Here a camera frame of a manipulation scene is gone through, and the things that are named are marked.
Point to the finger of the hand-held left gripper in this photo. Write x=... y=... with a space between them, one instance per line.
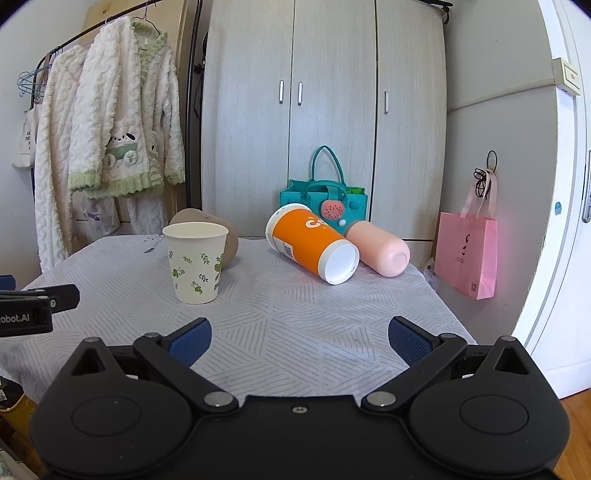
x=64 y=297

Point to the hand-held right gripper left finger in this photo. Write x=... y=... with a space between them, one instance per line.
x=191 y=342

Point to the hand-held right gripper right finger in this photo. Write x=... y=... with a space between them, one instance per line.
x=408 y=344

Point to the orange and white cup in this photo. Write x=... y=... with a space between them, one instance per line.
x=307 y=242

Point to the leaf print paper cup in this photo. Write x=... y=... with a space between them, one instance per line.
x=196 y=263

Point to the pink cup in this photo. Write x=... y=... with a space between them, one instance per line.
x=381 y=249

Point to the white plastic bag purple print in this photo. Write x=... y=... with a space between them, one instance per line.
x=99 y=214

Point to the pink paper bag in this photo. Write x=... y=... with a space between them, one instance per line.
x=466 y=258

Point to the grey patterned tablecloth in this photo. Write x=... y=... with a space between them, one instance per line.
x=300 y=318

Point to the white fluffy robe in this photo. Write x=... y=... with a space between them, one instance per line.
x=53 y=161

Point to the teal felt tote bag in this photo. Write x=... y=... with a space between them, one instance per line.
x=355 y=203

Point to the white cloth tote bag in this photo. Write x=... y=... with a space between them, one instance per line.
x=24 y=143

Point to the white door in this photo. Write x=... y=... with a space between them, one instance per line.
x=561 y=230

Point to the white fluffy jacket green trim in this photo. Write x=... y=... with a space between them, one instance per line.
x=120 y=115

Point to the teal clothes hangers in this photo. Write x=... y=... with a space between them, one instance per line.
x=28 y=83

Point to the black metal clothes rack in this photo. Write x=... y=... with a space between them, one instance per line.
x=194 y=115

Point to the grey wooden wardrobe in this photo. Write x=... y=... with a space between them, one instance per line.
x=332 y=115

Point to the beige wall box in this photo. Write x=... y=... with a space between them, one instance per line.
x=567 y=76

